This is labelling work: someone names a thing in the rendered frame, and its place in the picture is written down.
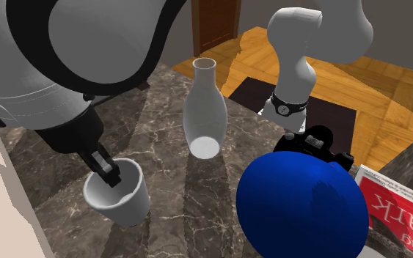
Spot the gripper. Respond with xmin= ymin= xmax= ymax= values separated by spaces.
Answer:
xmin=33 ymin=106 xmax=123 ymax=189

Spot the white cup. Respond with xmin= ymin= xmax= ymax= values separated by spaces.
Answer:
xmin=83 ymin=157 xmax=152 ymax=229

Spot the white vase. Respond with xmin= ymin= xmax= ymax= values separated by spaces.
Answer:
xmin=182 ymin=57 xmax=228 ymax=161

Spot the brown wooden door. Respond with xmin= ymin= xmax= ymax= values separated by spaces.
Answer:
xmin=191 ymin=0 xmax=243 ymax=59

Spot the blue ball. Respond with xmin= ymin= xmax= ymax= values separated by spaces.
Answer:
xmin=235 ymin=150 xmax=370 ymax=258

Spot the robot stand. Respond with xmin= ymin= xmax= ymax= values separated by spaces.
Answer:
xmin=227 ymin=76 xmax=357 ymax=155

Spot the red book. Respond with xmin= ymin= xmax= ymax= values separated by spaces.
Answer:
xmin=354 ymin=163 xmax=413 ymax=258

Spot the black camera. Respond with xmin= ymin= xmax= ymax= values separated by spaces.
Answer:
xmin=273 ymin=124 xmax=355 ymax=173

